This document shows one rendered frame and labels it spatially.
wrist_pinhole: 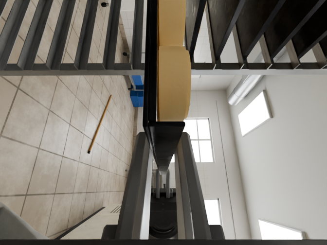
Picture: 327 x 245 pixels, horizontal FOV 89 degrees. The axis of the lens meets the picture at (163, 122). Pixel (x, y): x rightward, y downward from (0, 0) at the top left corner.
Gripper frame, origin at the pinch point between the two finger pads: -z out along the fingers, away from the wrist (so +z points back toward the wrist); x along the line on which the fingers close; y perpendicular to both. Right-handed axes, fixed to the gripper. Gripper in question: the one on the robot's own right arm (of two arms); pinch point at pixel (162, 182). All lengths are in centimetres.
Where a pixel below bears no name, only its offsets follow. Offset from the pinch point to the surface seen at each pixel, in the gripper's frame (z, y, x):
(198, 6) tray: -40.1, -6.0, 8.2
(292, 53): -34, -23, 44
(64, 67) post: -29.2, -22.5, -32.6
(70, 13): -51, -35, -35
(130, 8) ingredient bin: -139, -228, -44
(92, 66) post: -29.5, -22.7, -23.4
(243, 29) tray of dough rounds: -41, -22, 26
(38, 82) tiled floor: -28, -85, -87
